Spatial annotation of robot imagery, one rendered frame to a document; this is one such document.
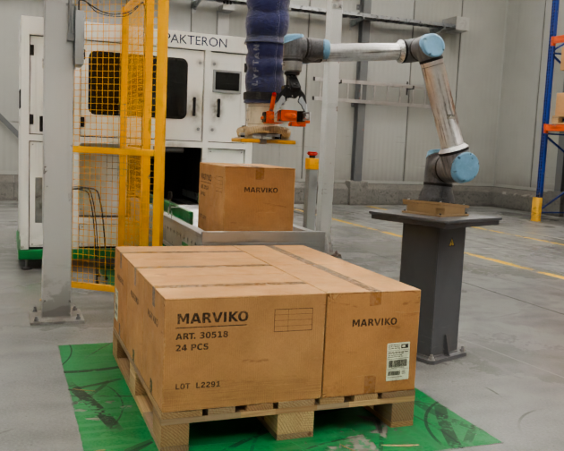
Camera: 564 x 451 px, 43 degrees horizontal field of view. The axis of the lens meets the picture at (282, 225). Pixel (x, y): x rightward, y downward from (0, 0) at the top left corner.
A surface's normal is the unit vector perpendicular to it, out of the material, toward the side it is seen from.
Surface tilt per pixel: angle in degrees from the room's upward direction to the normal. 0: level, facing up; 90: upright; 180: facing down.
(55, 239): 90
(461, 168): 92
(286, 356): 90
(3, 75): 90
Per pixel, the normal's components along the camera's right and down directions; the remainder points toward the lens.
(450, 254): 0.66, 0.11
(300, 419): 0.36, 0.12
